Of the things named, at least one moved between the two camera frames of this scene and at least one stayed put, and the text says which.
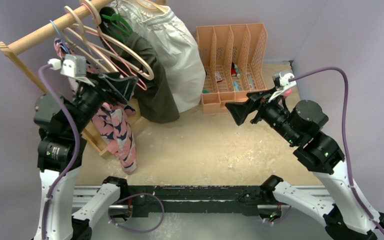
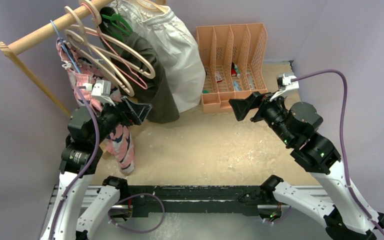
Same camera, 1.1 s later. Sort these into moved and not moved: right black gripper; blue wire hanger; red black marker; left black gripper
Moved: left black gripper
Not moved: red black marker; blue wire hanger; right black gripper
